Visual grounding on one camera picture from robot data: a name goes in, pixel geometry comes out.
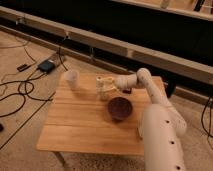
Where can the wooden table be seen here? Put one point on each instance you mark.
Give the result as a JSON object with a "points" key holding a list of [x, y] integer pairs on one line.
{"points": [[78, 121]]}

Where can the small black device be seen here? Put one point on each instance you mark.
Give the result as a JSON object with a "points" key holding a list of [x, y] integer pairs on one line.
{"points": [[23, 67]]}

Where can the dark marker pen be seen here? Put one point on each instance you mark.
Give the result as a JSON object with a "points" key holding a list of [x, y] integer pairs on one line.
{"points": [[127, 91]]}

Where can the translucent plastic cup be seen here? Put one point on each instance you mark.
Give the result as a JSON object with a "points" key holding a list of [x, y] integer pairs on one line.
{"points": [[72, 77]]}

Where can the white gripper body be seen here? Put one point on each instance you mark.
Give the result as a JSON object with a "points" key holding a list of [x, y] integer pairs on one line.
{"points": [[126, 81]]}

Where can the clear plastic bottle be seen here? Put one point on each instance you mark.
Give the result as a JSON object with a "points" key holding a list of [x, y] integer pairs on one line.
{"points": [[102, 87]]}

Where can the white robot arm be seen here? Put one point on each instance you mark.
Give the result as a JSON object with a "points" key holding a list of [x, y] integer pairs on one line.
{"points": [[161, 124]]}

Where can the dark purple bowl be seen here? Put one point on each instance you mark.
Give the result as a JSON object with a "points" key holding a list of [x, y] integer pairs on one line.
{"points": [[120, 108]]}

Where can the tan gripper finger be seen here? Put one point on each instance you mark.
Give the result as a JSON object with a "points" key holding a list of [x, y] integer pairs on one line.
{"points": [[112, 89], [108, 80]]}

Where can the black power adapter box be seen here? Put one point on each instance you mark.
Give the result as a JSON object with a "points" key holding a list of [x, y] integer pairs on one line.
{"points": [[46, 66]]}

